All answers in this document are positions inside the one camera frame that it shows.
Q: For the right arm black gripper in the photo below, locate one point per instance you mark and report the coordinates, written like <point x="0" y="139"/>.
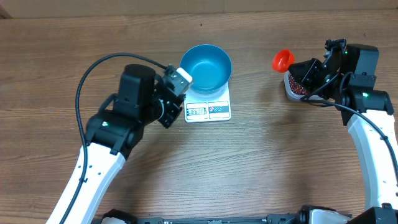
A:
<point x="312" y="68"/>

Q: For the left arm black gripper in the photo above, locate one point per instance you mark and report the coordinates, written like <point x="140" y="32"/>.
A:
<point x="173" y="111"/>

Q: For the orange measuring scoop blue handle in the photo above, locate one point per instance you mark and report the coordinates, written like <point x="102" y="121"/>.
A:
<point x="282" y="60"/>

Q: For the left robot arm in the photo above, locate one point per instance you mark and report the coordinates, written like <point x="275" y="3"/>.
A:
<point x="112" y="133"/>

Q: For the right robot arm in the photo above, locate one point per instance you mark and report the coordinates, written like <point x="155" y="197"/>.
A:
<point x="346" y="80"/>

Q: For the white digital kitchen scale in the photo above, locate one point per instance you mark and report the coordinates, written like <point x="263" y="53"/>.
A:
<point x="200" y="108"/>

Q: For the blue metal bowl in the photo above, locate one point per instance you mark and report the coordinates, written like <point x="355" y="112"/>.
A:
<point x="209" y="65"/>

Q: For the red beans in container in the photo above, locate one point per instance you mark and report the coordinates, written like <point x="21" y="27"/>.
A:
<point x="296" y="88"/>

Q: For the clear plastic bean container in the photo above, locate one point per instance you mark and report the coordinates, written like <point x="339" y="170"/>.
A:
<point x="289" y="93"/>

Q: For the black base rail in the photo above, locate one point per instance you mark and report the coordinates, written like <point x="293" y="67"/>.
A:
<point x="270" y="219"/>

